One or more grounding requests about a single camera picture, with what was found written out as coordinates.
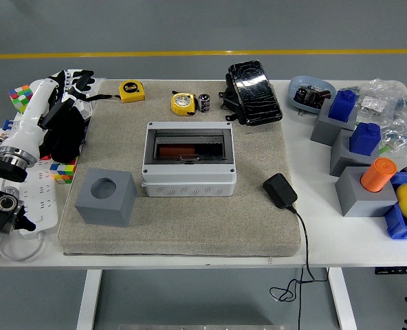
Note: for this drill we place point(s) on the grey junction box with lid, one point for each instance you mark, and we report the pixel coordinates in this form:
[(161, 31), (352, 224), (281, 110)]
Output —
[(189, 182)]

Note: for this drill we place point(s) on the small black cylinder capacitor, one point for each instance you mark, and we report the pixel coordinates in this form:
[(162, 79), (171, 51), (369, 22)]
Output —
[(204, 103)]

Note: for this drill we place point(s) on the white table leg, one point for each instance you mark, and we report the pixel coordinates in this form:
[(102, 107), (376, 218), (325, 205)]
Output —
[(88, 299), (342, 299)]

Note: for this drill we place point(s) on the light blue bowl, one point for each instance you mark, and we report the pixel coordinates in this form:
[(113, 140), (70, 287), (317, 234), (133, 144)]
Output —
[(305, 80)]

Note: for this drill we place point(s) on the colourful puzzle cube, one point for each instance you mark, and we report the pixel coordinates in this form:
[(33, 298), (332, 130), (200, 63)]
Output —
[(64, 172), (19, 98)]

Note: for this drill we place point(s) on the small bag of white parts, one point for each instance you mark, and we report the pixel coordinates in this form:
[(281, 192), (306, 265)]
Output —
[(372, 104)]

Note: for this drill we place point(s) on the orange cylinder battery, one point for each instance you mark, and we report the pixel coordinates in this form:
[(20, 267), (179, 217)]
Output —
[(379, 173), (176, 150)]

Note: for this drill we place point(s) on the black power adapter plug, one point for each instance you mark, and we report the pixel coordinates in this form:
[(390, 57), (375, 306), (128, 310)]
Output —
[(280, 189)]

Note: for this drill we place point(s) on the white power strip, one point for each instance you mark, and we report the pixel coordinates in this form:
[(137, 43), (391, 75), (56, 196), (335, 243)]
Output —
[(42, 199)]

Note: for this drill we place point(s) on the blue plastic block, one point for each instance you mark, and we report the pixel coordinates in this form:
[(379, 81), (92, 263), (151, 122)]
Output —
[(365, 139), (342, 104)]

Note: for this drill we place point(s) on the dark electronic parts pile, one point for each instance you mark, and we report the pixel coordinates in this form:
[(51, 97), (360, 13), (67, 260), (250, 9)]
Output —
[(310, 96)]

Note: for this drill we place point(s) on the white circuit breaker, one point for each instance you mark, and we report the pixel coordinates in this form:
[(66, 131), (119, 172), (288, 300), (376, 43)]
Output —
[(7, 125)]

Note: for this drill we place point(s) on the yellow round-faced tape measure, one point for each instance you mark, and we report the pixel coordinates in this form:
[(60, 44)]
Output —
[(183, 103)]

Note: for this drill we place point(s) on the grey-brown mat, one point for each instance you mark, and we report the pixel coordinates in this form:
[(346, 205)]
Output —
[(196, 227)]

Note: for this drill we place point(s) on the black table control panel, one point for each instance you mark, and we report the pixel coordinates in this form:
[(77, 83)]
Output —
[(396, 270)]

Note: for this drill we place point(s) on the grey block holder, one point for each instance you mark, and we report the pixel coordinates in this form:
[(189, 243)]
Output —
[(344, 159), (324, 129)]

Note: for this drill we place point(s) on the clear plastic parts bags pile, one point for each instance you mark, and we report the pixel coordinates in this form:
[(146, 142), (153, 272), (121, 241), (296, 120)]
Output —
[(403, 117)]

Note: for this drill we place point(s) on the grey block with round hole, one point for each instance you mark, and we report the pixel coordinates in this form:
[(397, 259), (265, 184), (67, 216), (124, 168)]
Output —
[(104, 206), (356, 203)]

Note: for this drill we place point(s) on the black glossy pedal device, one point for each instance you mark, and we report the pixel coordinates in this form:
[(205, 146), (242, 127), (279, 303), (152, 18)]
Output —
[(256, 94)]

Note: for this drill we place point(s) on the clear plastic bag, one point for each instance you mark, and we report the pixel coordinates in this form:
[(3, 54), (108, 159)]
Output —
[(96, 87)]

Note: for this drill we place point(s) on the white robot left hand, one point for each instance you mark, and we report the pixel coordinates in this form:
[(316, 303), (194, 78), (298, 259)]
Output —
[(28, 120)]

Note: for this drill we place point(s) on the blue plastic bin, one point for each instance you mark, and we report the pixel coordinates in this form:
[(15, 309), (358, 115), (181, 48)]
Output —
[(397, 227)]

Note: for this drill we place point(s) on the yellow square tape measure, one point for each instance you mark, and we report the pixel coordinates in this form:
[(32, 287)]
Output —
[(132, 91)]

